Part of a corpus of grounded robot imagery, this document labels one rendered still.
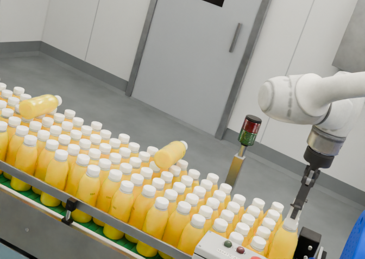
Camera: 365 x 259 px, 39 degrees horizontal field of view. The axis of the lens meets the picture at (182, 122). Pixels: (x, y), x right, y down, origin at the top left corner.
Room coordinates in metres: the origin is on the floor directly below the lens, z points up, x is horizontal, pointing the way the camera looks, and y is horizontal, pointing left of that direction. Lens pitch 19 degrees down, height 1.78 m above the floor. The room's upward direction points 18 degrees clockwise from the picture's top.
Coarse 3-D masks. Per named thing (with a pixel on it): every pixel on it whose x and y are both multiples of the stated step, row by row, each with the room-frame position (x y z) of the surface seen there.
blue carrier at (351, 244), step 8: (360, 216) 1.41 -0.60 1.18; (360, 224) 1.35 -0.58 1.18; (352, 232) 1.42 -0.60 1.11; (360, 232) 1.26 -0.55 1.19; (352, 240) 1.34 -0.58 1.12; (360, 240) 1.23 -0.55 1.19; (344, 248) 1.42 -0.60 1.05; (352, 248) 1.27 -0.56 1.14; (360, 248) 1.21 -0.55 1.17; (344, 256) 1.34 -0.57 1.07; (352, 256) 1.21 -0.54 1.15; (360, 256) 1.20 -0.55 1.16
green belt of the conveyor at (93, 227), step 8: (0, 176) 1.46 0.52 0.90; (8, 184) 1.44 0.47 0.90; (24, 192) 1.42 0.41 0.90; (32, 192) 1.43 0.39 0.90; (48, 208) 1.37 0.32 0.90; (56, 208) 1.39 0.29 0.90; (64, 208) 1.40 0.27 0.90; (64, 216) 1.36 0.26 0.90; (80, 224) 1.34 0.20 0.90; (88, 224) 1.35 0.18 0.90; (96, 224) 1.37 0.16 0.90; (96, 232) 1.33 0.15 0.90; (112, 240) 1.31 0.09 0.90; (120, 240) 1.33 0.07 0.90; (128, 248) 1.30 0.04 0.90; (144, 256) 1.28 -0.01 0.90; (160, 256) 1.31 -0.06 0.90
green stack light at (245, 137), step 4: (240, 132) 1.79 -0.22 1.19; (244, 132) 1.77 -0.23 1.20; (248, 132) 1.76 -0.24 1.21; (240, 136) 1.78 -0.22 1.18; (244, 136) 1.76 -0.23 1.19; (248, 136) 1.76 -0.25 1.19; (252, 136) 1.76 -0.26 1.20; (256, 136) 1.79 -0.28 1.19; (240, 140) 1.77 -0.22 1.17; (244, 140) 1.76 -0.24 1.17; (248, 140) 1.76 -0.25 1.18; (252, 140) 1.77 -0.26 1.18; (248, 144) 1.76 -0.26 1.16; (252, 144) 1.77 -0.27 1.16
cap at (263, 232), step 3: (258, 228) 1.33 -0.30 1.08; (261, 228) 1.33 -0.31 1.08; (264, 228) 1.34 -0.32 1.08; (267, 228) 1.34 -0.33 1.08; (258, 231) 1.32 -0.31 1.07; (261, 231) 1.31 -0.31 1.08; (264, 231) 1.32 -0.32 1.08; (267, 231) 1.33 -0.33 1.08; (258, 234) 1.32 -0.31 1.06; (261, 234) 1.31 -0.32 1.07; (264, 234) 1.31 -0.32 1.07; (267, 234) 1.31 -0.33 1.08; (264, 237) 1.31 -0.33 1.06; (267, 237) 1.32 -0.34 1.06
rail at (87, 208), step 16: (0, 160) 1.42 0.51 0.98; (16, 176) 1.40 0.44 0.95; (32, 176) 1.39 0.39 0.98; (48, 192) 1.37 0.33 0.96; (64, 192) 1.36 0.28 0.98; (80, 208) 1.34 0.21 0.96; (96, 208) 1.33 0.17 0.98; (112, 224) 1.30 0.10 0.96; (128, 224) 1.29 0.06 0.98; (144, 240) 1.27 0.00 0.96; (160, 240) 1.27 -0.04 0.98; (176, 256) 1.24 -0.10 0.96
